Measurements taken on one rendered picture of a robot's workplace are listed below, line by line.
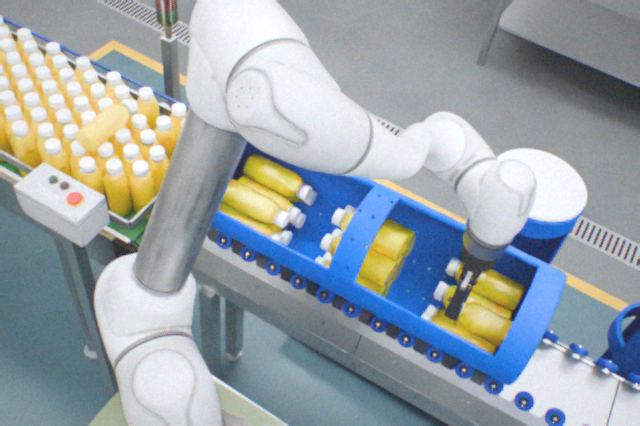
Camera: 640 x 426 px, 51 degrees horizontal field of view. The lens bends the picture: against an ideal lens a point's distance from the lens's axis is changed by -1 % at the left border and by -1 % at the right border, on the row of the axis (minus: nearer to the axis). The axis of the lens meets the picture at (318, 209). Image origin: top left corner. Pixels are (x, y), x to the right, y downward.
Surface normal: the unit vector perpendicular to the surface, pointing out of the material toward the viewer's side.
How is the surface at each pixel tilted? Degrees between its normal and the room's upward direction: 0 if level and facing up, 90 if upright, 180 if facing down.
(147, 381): 6
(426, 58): 0
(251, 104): 54
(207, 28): 59
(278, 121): 70
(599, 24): 0
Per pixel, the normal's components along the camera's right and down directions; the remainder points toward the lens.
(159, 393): 0.07, -0.56
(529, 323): -0.22, -0.14
